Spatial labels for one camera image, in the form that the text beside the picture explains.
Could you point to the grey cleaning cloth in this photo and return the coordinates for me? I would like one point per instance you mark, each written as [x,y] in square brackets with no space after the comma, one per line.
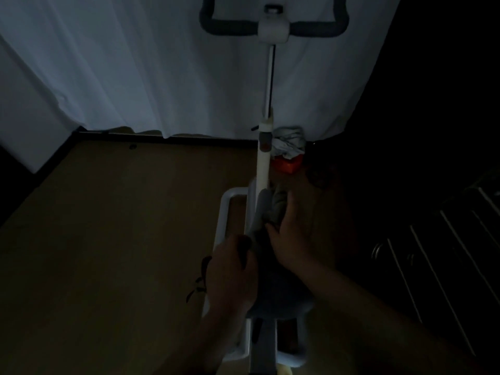
[275,206]

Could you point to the metal drying rack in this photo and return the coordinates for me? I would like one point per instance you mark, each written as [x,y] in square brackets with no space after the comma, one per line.
[449,261]

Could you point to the person's left hand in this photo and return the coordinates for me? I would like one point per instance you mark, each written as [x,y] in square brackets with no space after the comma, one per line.
[230,277]

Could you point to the person's right forearm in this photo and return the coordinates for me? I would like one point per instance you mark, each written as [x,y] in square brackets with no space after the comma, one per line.
[390,320]

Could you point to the person's right hand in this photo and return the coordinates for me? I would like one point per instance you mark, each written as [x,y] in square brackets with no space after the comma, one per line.
[291,242]

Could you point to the grey bike saddle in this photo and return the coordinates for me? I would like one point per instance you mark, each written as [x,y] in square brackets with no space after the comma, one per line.
[281,292]

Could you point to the white exercise bike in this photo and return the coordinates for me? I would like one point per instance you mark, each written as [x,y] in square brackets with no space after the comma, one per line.
[263,160]

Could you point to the person's left forearm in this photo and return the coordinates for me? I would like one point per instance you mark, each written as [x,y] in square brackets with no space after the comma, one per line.
[195,343]

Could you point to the white hanging sheet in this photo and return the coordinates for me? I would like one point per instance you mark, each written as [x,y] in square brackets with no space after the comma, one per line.
[156,74]

